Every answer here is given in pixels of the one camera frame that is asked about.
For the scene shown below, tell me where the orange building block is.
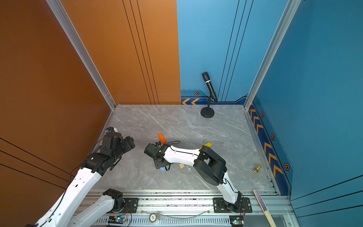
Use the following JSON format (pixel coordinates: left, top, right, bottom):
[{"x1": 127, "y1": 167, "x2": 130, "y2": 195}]
[{"x1": 158, "y1": 133, "x2": 166, "y2": 144}]

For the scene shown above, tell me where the yellow building block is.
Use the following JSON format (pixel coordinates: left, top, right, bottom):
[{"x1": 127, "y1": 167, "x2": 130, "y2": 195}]
[{"x1": 199, "y1": 142, "x2": 212, "y2": 149}]

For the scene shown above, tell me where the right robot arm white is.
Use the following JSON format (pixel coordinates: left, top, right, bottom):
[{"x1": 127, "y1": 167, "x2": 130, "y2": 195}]
[{"x1": 144, "y1": 143, "x2": 244, "y2": 212}]

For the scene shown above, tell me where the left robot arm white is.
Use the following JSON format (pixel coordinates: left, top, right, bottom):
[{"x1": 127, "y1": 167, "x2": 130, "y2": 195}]
[{"x1": 34, "y1": 132, "x2": 135, "y2": 227}]

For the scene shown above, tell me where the black microphone stand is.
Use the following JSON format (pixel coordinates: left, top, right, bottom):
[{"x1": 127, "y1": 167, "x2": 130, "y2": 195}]
[{"x1": 200, "y1": 96, "x2": 215, "y2": 118}]

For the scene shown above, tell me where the round silver disc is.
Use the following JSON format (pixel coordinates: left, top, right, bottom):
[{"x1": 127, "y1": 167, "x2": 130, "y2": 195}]
[{"x1": 149, "y1": 213, "x2": 158, "y2": 223}]

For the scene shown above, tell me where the left green circuit board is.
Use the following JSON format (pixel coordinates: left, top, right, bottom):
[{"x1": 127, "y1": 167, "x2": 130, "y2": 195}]
[{"x1": 107, "y1": 216, "x2": 128, "y2": 226}]

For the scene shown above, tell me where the green circuit board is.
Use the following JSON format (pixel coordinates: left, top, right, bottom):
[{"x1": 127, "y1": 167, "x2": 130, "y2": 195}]
[
  {"x1": 107, "y1": 216, "x2": 128, "y2": 226},
  {"x1": 229, "y1": 215, "x2": 244, "y2": 227}
]

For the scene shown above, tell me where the black microphone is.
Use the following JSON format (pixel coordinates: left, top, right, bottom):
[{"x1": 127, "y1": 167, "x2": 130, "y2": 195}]
[{"x1": 202, "y1": 72, "x2": 218, "y2": 103}]

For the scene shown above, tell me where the brass bell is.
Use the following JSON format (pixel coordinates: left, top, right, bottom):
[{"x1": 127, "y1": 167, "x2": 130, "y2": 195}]
[{"x1": 253, "y1": 165, "x2": 262, "y2": 173}]

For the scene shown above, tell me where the right green circuit board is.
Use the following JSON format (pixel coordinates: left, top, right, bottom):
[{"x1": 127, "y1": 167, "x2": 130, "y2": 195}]
[{"x1": 229, "y1": 215, "x2": 244, "y2": 227}]

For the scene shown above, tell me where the folded hand fan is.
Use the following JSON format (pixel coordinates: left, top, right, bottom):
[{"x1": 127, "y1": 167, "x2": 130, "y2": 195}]
[{"x1": 252, "y1": 189, "x2": 277, "y2": 227}]

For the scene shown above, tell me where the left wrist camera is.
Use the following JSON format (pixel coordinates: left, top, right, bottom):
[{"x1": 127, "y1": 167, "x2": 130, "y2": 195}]
[{"x1": 105, "y1": 127, "x2": 121, "y2": 137}]

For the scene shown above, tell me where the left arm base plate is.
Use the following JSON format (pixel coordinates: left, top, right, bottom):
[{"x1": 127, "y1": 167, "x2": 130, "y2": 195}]
[{"x1": 112, "y1": 197, "x2": 139, "y2": 214}]

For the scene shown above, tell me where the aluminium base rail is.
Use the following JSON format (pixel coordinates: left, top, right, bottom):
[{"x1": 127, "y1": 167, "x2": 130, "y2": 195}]
[{"x1": 67, "y1": 189, "x2": 301, "y2": 227}]

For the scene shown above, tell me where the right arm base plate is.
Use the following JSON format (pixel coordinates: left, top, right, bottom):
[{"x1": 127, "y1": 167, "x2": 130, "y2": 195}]
[{"x1": 213, "y1": 197, "x2": 253, "y2": 213}]

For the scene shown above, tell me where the aluminium corner post left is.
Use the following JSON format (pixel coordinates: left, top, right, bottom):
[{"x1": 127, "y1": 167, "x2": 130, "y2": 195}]
[{"x1": 46, "y1": 0, "x2": 116, "y2": 110}]

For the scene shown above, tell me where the aluminium corner post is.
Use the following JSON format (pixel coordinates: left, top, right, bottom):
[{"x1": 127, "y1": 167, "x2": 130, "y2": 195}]
[
  {"x1": 244, "y1": 0, "x2": 301, "y2": 111},
  {"x1": 46, "y1": 0, "x2": 116, "y2": 110}
]

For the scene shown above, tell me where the aluminium corner post right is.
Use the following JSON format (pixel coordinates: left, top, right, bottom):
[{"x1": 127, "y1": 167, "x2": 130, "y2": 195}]
[{"x1": 244, "y1": 0, "x2": 301, "y2": 111}]

